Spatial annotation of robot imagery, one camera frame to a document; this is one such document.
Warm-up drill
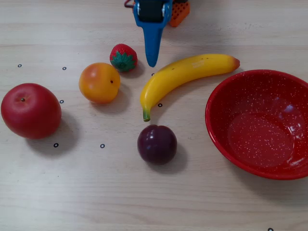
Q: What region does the blue gripper with motor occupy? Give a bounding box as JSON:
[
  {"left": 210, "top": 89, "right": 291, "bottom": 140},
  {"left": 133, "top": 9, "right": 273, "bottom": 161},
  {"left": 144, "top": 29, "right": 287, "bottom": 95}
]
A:
[{"left": 133, "top": 0, "right": 173, "bottom": 68}]

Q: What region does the dark purple plum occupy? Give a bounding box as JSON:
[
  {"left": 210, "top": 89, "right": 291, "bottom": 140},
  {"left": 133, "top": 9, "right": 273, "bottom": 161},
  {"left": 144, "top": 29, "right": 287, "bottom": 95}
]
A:
[{"left": 137, "top": 124, "right": 178, "bottom": 166}]

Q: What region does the red speckled bowl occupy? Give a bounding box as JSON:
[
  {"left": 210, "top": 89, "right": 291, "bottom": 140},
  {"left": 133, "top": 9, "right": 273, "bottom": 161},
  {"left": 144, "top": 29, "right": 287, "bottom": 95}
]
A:
[{"left": 205, "top": 69, "right": 308, "bottom": 180}]

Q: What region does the red strawberry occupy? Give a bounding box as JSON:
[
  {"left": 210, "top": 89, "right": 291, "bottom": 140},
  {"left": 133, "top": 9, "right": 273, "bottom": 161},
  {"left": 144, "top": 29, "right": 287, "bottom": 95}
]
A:
[{"left": 109, "top": 43, "right": 138, "bottom": 73}]

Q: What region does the yellow banana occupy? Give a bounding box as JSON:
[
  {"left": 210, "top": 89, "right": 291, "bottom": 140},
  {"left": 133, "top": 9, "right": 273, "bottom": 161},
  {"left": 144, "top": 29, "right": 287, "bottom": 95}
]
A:
[{"left": 140, "top": 53, "right": 241, "bottom": 122}]

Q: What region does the orange yellow peach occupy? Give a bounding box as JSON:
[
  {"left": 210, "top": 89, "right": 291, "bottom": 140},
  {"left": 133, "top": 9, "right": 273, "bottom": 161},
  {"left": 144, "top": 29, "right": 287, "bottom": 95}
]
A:
[{"left": 78, "top": 62, "right": 121, "bottom": 104}]

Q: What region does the red apple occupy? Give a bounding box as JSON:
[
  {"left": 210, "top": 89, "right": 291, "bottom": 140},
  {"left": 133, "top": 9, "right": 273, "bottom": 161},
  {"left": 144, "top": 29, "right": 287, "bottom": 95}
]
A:
[{"left": 0, "top": 83, "right": 62, "bottom": 140}]

